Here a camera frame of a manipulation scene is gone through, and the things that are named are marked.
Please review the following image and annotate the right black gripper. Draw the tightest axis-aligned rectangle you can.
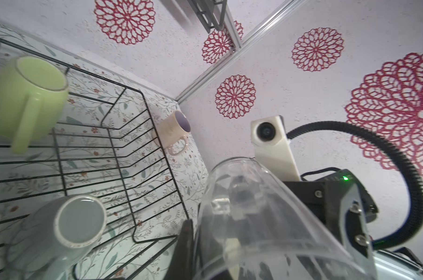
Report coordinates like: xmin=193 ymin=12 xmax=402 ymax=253
xmin=283 ymin=168 xmax=378 ymax=270

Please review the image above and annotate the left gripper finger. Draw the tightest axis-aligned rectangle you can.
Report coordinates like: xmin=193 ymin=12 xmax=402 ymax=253
xmin=163 ymin=219 xmax=194 ymax=280

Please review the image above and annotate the clear glass cup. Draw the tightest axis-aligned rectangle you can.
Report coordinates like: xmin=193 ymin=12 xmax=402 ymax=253
xmin=193 ymin=157 xmax=375 ymax=280

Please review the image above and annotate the grey ceramic mug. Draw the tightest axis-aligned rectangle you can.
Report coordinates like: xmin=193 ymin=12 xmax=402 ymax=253
xmin=5 ymin=194 xmax=107 ymax=280

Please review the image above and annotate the black wire dish rack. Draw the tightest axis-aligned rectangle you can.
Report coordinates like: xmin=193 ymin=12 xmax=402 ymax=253
xmin=0 ymin=38 xmax=189 ymax=280

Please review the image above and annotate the green ceramic mug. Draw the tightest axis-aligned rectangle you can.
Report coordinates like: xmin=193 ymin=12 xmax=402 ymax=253
xmin=0 ymin=56 xmax=69 ymax=154

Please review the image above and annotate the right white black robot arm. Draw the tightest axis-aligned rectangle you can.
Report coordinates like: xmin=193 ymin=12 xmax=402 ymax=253
xmin=282 ymin=168 xmax=423 ymax=280

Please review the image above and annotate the right black corrugated cable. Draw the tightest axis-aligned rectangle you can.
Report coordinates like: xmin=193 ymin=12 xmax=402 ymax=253
xmin=286 ymin=120 xmax=423 ymax=251

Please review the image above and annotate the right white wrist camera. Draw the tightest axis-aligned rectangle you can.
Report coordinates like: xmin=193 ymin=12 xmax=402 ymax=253
xmin=251 ymin=115 xmax=301 ymax=182

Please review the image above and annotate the grey wall shelf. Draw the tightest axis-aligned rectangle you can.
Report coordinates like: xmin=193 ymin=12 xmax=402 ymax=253
xmin=188 ymin=0 xmax=227 ymax=33

